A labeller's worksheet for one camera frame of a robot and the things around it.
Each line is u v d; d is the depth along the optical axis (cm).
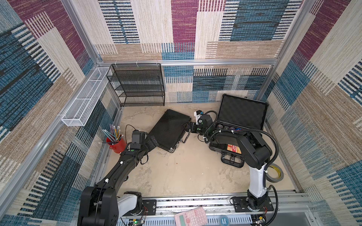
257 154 53
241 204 73
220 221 70
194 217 70
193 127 87
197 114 89
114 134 89
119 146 89
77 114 70
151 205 74
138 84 110
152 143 78
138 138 66
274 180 80
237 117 100
